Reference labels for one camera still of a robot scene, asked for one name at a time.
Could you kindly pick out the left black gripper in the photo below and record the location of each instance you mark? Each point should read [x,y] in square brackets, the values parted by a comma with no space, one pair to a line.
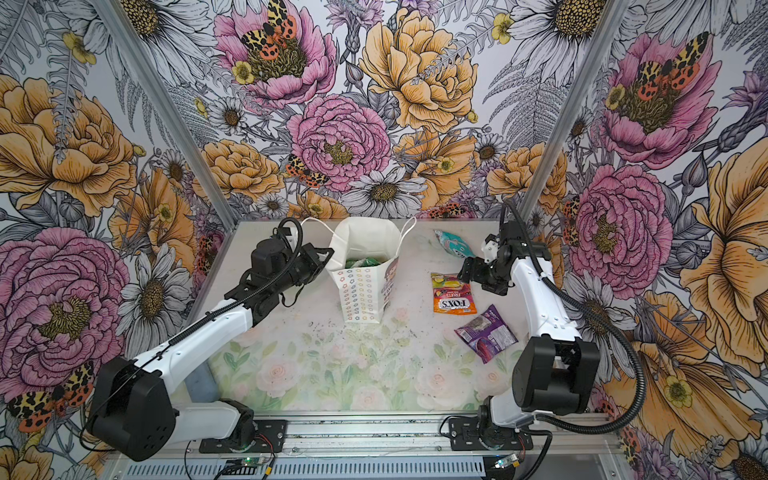
[311,252]

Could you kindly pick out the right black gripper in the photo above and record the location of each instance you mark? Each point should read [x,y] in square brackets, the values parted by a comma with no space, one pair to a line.
[473,269]

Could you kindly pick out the pink yellow Fox's candy bag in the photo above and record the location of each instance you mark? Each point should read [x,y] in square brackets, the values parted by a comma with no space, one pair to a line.
[451,295]

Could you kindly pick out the dark green snack packet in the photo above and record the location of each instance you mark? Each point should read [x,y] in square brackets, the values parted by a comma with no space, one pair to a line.
[363,263]

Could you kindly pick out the white printed paper bag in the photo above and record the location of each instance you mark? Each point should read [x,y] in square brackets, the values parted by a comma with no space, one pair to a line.
[365,293]

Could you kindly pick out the purple snack packet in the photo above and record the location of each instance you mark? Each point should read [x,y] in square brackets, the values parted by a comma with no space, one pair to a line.
[487,334]

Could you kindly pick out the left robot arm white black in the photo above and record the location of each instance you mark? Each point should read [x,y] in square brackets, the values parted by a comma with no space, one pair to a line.
[132,411]

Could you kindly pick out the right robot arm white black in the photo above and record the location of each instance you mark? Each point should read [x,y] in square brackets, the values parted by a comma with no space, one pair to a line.
[556,370]

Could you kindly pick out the teal snack packet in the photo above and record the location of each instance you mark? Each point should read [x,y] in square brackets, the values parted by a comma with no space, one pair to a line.
[454,244]

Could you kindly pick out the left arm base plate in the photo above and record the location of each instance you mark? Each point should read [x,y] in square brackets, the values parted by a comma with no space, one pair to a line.
[257,436]

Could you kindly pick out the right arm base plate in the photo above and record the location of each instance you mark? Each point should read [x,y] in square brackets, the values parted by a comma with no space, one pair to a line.
[467,433]

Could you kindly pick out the aluminium frame rail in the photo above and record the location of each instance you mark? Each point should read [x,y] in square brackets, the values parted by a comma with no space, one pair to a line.
[343,434]

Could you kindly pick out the white vented cable duct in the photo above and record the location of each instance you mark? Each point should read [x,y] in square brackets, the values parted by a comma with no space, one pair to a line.
[460,467]

